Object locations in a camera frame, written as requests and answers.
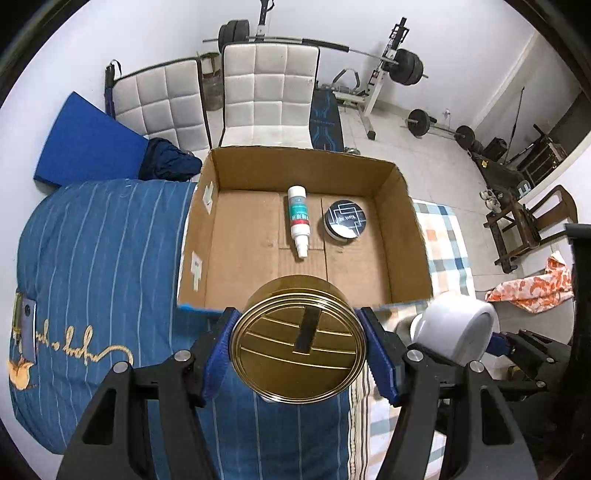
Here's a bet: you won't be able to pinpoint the barbell on floor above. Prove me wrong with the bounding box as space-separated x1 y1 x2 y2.
406 109 476 150

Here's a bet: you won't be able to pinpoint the white spray bottle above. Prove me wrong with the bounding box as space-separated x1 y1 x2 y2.
287 185 311 259

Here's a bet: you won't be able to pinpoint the white padded chair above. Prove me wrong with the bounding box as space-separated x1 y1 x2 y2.
104 57 212 159
219 42 320 149

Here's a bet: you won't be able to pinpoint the blue striped bed sheet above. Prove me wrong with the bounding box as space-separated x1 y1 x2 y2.
10 180 353 479

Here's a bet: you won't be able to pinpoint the barbell on rack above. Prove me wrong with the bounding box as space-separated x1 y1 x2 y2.
204 17 429 88

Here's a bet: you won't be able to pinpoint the dark wooden chair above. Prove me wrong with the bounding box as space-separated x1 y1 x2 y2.
484 185 578 274

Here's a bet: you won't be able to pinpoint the white padded chair right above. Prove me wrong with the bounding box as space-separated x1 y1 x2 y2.
219 42 320 149

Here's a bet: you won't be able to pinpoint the open cardboard box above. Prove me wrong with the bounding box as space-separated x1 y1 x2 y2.
176 146 433 310

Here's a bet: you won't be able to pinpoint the orange white patterned cloth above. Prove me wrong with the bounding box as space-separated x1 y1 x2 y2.
485 252 574 314

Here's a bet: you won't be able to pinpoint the black round tin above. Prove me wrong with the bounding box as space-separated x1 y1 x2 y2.
322 200 368 243

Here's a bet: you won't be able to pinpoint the blue black bench pad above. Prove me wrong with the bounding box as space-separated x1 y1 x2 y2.
310 89 345 153

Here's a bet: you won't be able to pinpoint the gold round tin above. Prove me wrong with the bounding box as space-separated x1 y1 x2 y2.
228 275 367 405

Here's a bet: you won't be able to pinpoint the smartphone on bed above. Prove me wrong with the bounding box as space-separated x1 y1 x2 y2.
12 292 37 364

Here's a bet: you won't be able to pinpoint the white padded chair left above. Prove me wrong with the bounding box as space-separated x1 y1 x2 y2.
104 57 212 159

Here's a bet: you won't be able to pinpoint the dark blue clothing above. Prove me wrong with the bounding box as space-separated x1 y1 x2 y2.
138 138 202 182

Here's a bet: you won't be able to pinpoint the plaid checkered cloth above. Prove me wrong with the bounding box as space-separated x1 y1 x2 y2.
348 200 475 479

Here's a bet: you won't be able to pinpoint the blue foam mat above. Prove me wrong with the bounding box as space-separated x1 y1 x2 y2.
33 92 148 187

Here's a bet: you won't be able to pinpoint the weight bench rack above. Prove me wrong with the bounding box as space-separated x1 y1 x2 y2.
252 0 409 140

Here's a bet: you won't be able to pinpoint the white round jar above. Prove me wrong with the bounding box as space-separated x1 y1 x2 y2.
410 292 499 366

